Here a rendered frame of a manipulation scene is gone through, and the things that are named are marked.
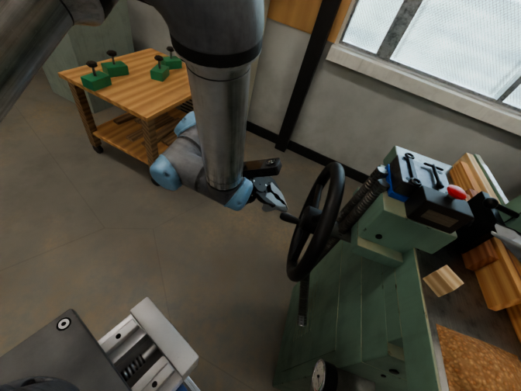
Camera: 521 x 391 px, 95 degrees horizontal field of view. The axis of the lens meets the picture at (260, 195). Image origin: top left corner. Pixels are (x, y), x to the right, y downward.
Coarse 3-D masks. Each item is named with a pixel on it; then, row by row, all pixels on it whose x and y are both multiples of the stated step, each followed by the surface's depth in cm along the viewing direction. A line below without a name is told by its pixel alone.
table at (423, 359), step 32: (384, 160) 74; (416, 160) 67; (384, 256) 47; (416, 256) 44; (448, 256) 46; (416, 288) 40; (480, 288) 42; (416, 320) 38; (448, 320) 37; (480, 320) 38; (416, 352) 36; (512, 352) 36; (416, 384) 34
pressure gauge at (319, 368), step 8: (320, 360) 50; (320, 368) 50; (328, 368) 48; (312, 376) 51; (320, 376) 48; (328, 376) 47; (336, 376) 47; (312, 384) 50; (320, 384) 47; (328, 384) 46; (336, 384) 46
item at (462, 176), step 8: (456, 168) 65; (464, 168) 62; (456, 176) 64; (464, 176) 61; (472, 176) 60; (456, 184) 63; (464, 184) 60; (472, 184) 58; (520, 272) 41; (520, 304) 39; (512, 312) 39; (520, 312) 38; (512, 320) 39; (520, 320) 38; (520, 328) 38; (520, 336) 37
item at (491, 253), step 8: (464, 200) 51; (488, 240) 44; (480, 248) 43; (488, 248) 42; (464, 256) 46; (472, 256) 44; (480, 256) 43; (488, 256) 41; (496, 256) 41; (464, 264) 45; (472, 264) 44; (480, 264) 43; (488, 264) 42
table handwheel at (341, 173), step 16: (320, 176) 61; (336, 176) 46; (320, 192) 62; (336, 192) 43; (304, 208) 68; (336, 208) 42; (304, 224) 54; (320, 224) 42; (336, 224) 55; (304, 240) 57; (320, 240) 42; (288, 256) 62; (304, 256) 45; (288, 272) 53; (304, 272) 46
